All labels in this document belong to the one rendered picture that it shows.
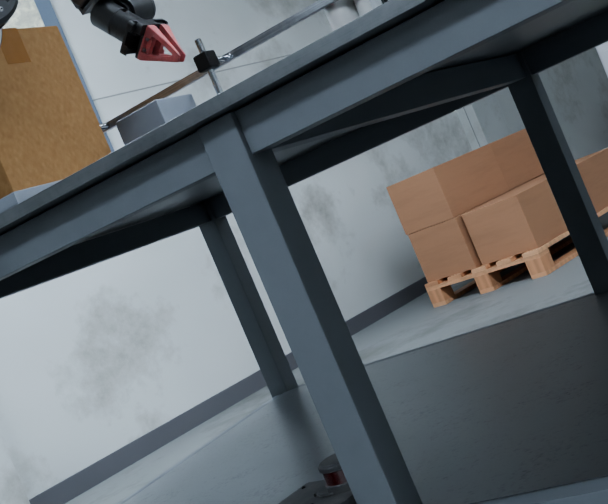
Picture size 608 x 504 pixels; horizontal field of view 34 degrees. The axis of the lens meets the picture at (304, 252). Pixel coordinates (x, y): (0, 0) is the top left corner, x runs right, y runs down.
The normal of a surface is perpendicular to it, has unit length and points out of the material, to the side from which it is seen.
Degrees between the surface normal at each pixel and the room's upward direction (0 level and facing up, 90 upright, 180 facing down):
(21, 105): 90
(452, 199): 90
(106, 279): 90
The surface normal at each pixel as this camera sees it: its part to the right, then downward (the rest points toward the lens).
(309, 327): -0.49, 0.23
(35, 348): 0.67, -0.26
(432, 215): -0.68, 0.31
